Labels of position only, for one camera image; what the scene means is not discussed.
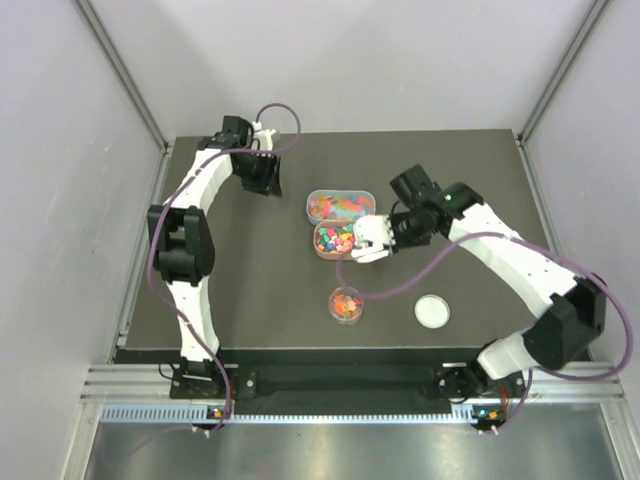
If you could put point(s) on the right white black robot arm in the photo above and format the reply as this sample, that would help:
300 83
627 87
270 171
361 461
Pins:
569 309

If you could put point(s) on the clear oval gummy box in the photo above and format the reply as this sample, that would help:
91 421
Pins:
339 205

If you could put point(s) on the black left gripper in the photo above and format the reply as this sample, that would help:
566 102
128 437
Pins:
262 176

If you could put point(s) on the right aluminium corner post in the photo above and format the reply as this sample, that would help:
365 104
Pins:
578 41

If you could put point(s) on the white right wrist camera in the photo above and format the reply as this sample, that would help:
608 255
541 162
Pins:
374 238

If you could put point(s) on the aluminium corner post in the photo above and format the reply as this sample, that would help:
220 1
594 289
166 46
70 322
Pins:
578 41
108 48

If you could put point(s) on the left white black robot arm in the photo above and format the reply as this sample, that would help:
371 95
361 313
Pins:
182 250

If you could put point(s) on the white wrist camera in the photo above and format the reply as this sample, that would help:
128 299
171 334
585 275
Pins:
374 238
263 138

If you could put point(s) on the pink oval candy box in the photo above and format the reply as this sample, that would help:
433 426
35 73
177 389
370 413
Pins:
334 240

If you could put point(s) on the grey slotted cable duct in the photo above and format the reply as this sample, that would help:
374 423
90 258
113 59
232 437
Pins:
202 414

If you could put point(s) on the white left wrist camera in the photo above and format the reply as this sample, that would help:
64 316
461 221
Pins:
263 138

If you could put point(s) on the clear round glass jar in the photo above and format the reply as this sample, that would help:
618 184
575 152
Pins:
345 306

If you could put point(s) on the left aluminium corner post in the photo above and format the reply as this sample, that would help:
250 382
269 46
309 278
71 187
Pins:
108 48

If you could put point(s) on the white round jar lid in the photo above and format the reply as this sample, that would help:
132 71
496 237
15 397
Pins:
432 311

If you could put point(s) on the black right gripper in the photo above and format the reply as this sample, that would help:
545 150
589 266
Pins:
401 244

